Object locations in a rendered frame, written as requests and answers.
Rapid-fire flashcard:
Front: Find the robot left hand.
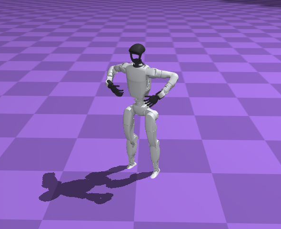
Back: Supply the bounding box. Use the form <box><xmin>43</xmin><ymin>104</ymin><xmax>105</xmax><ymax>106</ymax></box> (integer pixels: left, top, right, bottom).
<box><xmin>144</xmin><ymin>91</ymin><xmax>161</xmax><ymax>107</ymax></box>

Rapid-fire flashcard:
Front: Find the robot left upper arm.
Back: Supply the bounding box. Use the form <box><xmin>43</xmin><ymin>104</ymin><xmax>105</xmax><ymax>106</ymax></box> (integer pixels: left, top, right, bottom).
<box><xmin>146</xmin><ymin>68</ymin><xmax>178</xmax><ymax>80</ymax></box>

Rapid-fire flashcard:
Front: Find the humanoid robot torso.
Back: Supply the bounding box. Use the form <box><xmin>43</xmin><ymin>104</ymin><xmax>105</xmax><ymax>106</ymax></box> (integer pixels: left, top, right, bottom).
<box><xmin>126</xmin><ymin>61</ymin><xmax>151</xmax><ymax>116</ymax></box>

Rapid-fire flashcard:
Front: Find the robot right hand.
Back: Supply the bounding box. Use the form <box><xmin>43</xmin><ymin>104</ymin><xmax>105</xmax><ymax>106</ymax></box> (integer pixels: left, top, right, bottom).
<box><xmin>107</xmin><ymin>80</ymin><xmax>124</xmax><ymax>97</ymax></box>

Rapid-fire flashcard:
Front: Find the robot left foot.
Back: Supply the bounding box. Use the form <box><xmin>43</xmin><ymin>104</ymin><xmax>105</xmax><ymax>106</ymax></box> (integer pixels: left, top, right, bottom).
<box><xmin>151</xmin><ymin>169</ymin><xmax>160</xmax><ymax>178</ymax></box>

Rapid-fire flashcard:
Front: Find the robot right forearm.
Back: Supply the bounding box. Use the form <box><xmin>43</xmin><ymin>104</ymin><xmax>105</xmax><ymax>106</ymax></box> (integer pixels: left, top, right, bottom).
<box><xmin>105</xmin><ymin>66</ymin><xmax>114</xmax><ymax>86</ymax></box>

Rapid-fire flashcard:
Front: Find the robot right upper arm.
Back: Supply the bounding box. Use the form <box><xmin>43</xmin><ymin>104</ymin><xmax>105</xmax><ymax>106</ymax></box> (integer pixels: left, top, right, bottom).
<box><xmin>112</xmin><ymin>62</ymin><xmax>129</xmax><ymax>75</ymax></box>

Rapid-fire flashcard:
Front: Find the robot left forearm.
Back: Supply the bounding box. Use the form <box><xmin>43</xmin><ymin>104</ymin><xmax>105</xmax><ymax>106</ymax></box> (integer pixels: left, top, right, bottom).
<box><xmin>157</xmin><ymin>73</ymin><xmax>178</xmax><ymax>98</ymax></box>

